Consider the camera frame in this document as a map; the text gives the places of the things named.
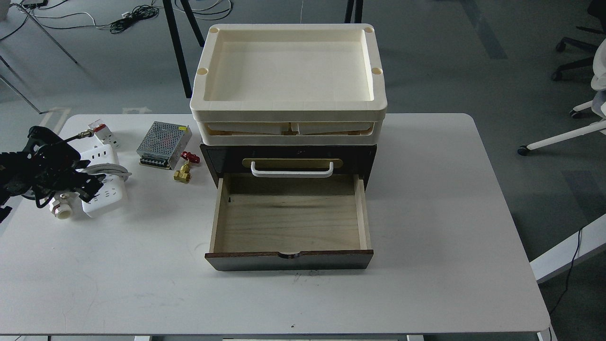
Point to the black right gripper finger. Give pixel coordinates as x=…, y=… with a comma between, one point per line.
x=86, y=193

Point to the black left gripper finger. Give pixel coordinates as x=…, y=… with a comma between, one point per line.
x=86, y=181

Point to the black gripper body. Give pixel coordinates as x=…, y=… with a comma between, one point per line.
x=52, y=164

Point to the white power strip with cable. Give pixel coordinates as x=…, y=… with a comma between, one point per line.
x=104, y=161

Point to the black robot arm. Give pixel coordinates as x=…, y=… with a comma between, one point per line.
x=13, y=177

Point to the white plastic pipe union fitting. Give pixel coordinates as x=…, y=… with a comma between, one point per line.
x=60, y=207

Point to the small white red socket adapter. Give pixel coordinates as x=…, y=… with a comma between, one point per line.
x=103, y=133

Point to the metal mesh power supply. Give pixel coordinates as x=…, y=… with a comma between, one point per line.
x=162, y=145

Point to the grey metal tripod legs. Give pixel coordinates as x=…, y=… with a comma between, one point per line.
x=25, y=42

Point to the open wooden drawer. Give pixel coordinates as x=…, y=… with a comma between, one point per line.
x=290, y=224

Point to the cream plastic tray top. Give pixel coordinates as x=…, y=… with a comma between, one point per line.
x=290, y=84

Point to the white desk edge right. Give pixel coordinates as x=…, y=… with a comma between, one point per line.
x=557, y=259

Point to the white office chair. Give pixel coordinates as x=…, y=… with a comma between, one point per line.
x=597, y=105

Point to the brass valve red handle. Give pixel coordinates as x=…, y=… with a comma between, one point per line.
x=183, y=175

